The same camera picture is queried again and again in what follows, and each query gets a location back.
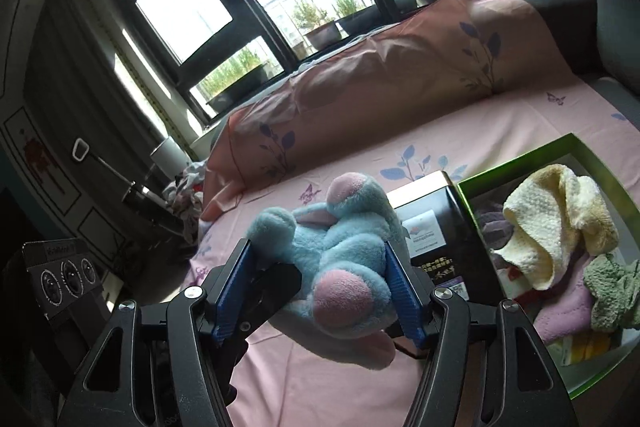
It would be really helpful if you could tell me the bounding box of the dark striped curtain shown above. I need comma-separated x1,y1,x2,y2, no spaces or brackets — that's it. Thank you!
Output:
25,0,166,218

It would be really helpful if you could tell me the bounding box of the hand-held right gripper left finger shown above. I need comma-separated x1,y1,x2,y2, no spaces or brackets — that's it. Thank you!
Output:
57,238,253,427

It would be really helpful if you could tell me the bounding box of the pink quilted cloth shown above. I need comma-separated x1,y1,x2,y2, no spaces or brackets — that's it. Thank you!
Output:
532,257,601,345

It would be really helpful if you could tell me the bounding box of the white cylindrical cup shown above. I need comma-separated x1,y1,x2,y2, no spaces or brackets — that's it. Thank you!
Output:
150,136,186,175

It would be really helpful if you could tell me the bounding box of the green cardboard box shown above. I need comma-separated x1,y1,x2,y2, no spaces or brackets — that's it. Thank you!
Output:
456,133,640,400

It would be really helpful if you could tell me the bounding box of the grey sofa back cushion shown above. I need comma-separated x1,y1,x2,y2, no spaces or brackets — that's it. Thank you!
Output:
595,0,640,92

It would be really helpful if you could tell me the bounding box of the glossy black gift box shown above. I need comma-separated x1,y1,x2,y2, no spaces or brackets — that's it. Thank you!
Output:
387,170,506,348

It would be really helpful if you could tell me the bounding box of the pink leaf-print bedsheet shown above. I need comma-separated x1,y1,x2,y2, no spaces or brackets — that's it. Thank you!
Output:
182,74,640,427

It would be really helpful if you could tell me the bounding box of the black long-handled tool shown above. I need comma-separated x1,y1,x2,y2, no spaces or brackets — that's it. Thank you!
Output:
72,138,168,215

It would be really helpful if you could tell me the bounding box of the clay plant pot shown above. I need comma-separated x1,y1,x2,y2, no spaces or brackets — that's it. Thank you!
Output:
305,19,343,50

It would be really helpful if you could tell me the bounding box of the pale yellow waffle towel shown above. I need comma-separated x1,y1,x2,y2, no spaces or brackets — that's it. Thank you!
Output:
492,164,621,290

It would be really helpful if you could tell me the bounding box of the pile of clothes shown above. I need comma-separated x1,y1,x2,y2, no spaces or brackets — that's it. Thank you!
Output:
162,159,211,243

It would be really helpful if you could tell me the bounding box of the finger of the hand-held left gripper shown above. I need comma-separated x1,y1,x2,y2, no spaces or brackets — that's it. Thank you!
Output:
239,259,303,343

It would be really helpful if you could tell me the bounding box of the green cloth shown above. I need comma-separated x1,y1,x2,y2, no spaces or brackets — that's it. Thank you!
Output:
584,254,640,333

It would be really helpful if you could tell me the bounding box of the pink leaf-print pillow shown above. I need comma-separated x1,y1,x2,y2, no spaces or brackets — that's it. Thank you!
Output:
200,0,576,223

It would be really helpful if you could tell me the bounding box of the blue and pink plush toy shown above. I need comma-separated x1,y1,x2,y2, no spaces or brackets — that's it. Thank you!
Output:
245,172,407,370

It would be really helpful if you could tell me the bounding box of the red knitted item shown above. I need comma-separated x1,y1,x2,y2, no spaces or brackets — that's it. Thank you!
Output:
502,264,533,295

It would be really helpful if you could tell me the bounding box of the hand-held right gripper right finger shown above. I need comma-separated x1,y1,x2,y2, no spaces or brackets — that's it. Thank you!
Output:
384,239,581,427

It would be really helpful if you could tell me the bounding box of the purple mesh cloth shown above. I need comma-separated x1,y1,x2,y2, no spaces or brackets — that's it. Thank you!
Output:
475,202,516,253

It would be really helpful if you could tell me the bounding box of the long dark planter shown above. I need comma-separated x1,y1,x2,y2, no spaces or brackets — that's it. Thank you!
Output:
337,2,396,35
207,64,268,110

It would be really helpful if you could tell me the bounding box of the grey fabric sofa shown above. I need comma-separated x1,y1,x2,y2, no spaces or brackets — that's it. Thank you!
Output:
510,0,640,128

